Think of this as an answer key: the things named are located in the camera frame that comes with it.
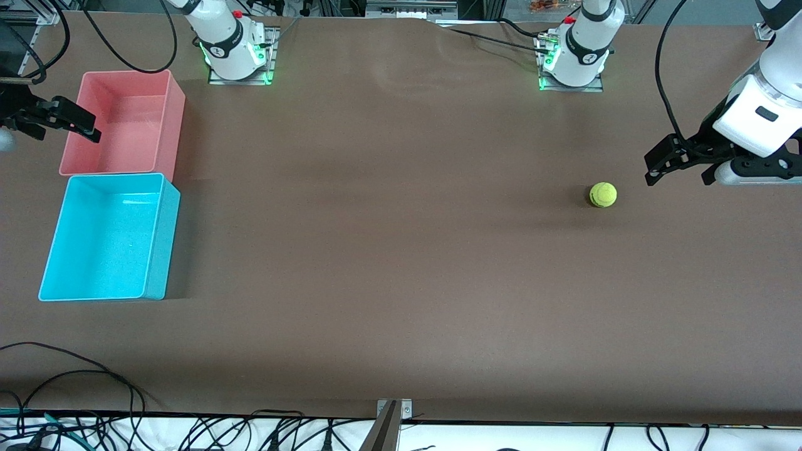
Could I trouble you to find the yellow-green tennis ball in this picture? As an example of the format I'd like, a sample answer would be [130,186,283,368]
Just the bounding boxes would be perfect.
[589,182,618,209]

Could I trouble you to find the pink plastic bin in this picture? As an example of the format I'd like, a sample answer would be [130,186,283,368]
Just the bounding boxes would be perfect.
[58,70,187,184]

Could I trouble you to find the blue plastic bin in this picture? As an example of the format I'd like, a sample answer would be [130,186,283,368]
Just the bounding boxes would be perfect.
[38,173,182,303]

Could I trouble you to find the grey power strip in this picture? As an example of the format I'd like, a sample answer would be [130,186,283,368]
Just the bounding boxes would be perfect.
[365,0,459,19]

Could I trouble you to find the grey metal bar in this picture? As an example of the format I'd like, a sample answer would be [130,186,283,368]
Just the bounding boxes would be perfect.
[358,401,402,451]

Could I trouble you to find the black hanging cable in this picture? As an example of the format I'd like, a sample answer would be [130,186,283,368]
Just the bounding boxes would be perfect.
[0,0,70,85]

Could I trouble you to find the black right arm cable loop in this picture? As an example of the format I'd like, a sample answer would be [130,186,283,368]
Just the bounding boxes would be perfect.
[78,0,178,74]

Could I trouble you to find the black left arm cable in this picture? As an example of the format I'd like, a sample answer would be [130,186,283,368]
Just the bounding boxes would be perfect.
[654,0,694,150]

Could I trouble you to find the aluminium frame rail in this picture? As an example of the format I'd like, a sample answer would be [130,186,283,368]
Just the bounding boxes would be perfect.
[19,0,63,79]

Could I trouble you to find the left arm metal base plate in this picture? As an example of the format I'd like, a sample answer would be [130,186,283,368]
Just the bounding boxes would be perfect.
[538,34,604,93]

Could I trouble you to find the black cable to arm base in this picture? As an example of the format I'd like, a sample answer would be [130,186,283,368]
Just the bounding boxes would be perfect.
[497,18,549,39]
[447,27,551,55]

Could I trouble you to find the black cable on table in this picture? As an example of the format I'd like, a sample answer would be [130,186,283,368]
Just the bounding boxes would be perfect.
[0,341,138,414]
[13,370,148,415]

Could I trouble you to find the thin grey cable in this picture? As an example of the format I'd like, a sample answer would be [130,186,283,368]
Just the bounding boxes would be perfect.
[266,16,303,48]

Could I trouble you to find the teal cable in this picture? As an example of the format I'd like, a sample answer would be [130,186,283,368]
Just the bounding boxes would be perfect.
[0,409,85,449]

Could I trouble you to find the silver table edge bracket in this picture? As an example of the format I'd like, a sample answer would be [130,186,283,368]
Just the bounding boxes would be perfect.
[377,398,414,420]

